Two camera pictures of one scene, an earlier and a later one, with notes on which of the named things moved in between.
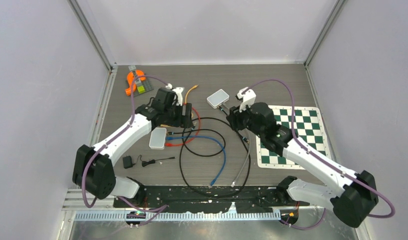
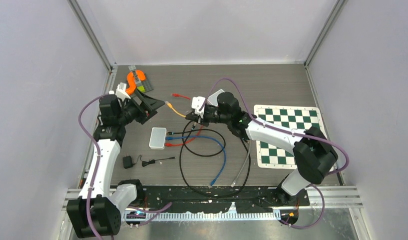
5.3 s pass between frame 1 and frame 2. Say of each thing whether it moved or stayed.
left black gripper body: moved
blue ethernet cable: stayed
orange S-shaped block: stayed
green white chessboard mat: stayed
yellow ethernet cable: moved
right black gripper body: moved
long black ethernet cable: stayed
